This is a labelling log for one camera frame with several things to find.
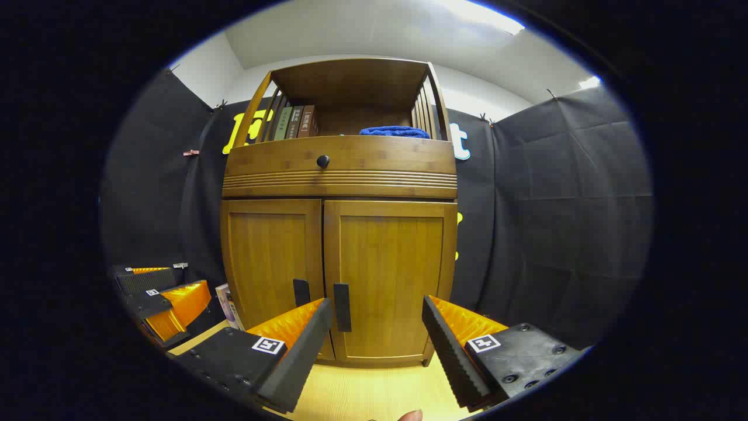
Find blue folded cloth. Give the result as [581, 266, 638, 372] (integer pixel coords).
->
[359, 126, 431, 140]

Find grey book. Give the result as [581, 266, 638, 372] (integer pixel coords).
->
[226, 289, 245, 332]

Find black right door handle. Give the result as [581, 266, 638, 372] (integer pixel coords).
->
[333, 283, 352, 333]

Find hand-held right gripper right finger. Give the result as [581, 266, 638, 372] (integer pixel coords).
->
[422, 295, 585, 412]

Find pale pink book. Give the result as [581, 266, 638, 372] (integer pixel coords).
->
[215, 284, 234, 328]

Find reddish brown book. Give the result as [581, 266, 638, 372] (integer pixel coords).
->
[297, 105, 319, 139]

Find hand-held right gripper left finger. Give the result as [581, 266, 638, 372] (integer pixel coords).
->
[175, 297, 334, 414]

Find long ceiling light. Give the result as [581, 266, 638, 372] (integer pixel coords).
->
[435, 0, 525, 36]

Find wooden double-door shoe cabinet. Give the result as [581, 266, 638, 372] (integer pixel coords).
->
[220, 57, 459, 369]

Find black backdrop cloth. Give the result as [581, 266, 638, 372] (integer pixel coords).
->
[99, 67, 654, 351]

